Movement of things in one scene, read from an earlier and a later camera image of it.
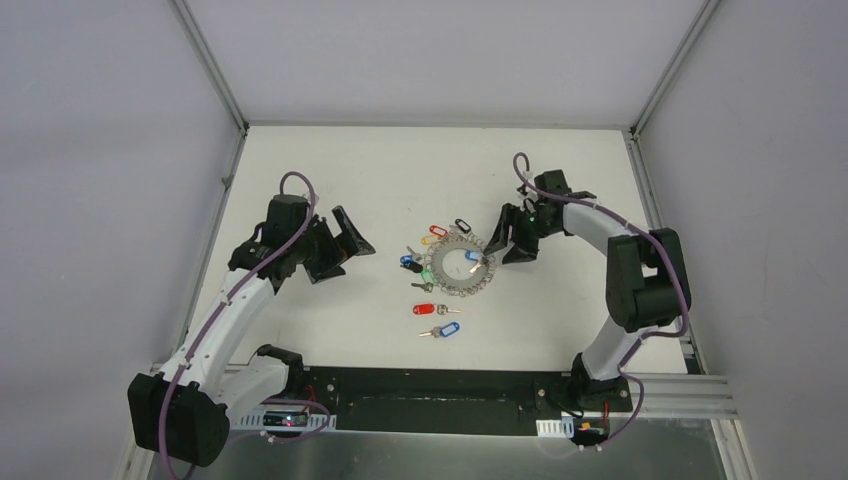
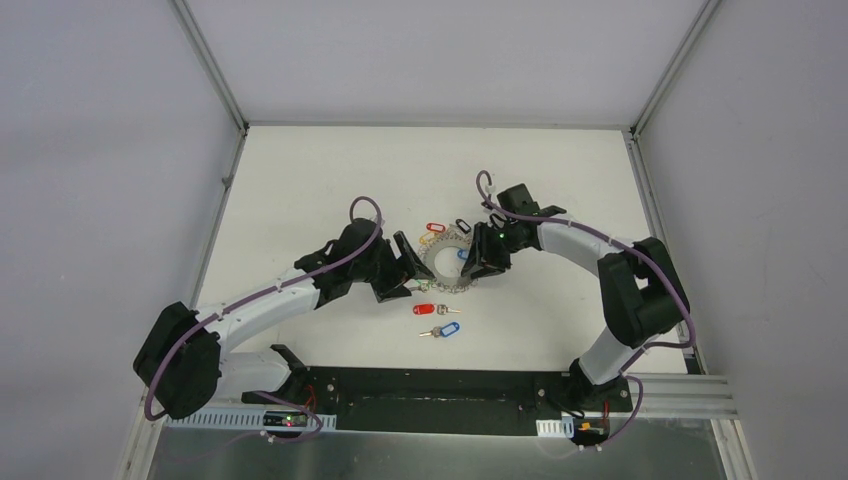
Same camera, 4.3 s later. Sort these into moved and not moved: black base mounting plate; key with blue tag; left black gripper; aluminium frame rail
Moved: left black gripper
Not moved: key with blue tag; aluminium frame rail; black base mounting plate
